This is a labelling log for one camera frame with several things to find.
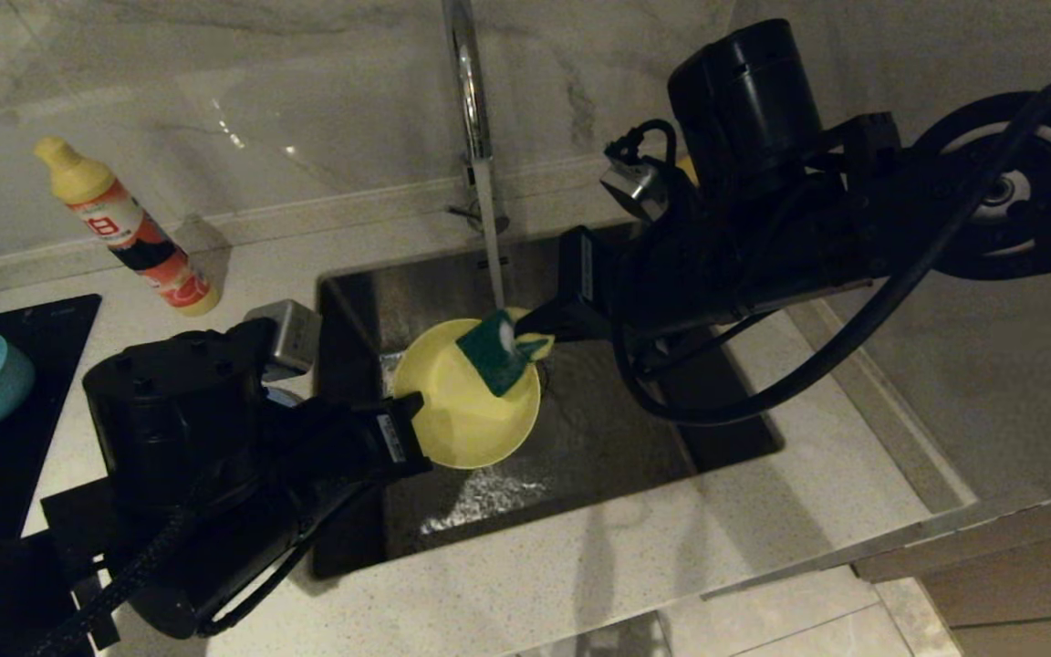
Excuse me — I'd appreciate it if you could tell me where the yellow bowl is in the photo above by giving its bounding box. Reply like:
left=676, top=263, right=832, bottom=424
left=391, top=318, right=543, bottom=471

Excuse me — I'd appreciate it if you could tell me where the yellow green sponge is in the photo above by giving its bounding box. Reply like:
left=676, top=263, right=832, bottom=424
left=455, top=308, right=556, bottom=398

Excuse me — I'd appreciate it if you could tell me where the orange label dish soap bottle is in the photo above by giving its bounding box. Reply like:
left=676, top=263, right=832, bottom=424
left=36, top=137, right=221, bottom=318

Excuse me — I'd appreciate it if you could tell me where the stainless steel sink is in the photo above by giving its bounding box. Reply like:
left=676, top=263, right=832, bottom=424
left=309, top=222, right=782, bottom=579

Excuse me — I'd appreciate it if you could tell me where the running water stream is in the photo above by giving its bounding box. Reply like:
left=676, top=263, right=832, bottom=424
left=473, top=160, right=510, bottom=316

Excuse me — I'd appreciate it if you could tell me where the chrome faucet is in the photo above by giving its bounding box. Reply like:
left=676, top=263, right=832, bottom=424
left=442, top=0, right=510, bottom=238

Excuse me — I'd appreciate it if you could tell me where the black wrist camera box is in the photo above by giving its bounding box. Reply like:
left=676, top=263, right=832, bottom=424
left=600, top=151, right=672, bottom=222
left=243, top=299, right=323, bottom=382

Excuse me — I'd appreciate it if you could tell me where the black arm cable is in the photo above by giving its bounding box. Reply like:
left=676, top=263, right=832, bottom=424
left=33, top=474, right=371, bottom=657
left=606, top=73, right=1051, bottom=427

